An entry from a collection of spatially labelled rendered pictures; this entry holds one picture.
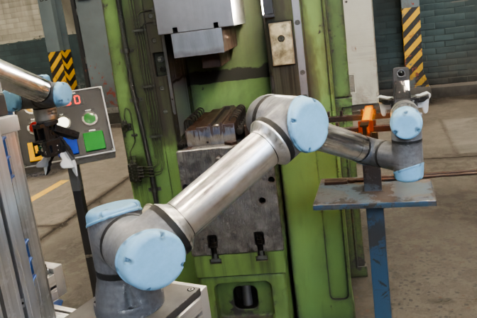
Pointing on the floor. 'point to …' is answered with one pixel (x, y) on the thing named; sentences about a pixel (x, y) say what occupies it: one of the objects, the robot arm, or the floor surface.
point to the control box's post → (82, 221)
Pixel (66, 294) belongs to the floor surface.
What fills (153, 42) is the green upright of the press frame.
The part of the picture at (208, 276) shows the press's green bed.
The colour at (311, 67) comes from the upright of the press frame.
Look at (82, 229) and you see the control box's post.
